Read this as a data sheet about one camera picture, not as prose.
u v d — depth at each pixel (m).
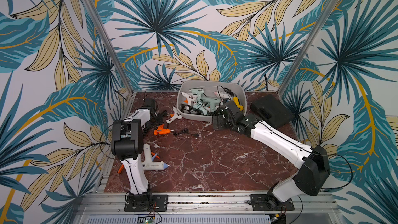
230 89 1.15
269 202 0.66
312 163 0.42
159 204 0.74
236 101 1.06
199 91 1.10
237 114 0.61
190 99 1.07
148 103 0.82
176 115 1.03
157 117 0.88
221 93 1.12
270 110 1.03
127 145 0.53
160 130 0.97
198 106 1.04
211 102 1.09
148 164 0.82
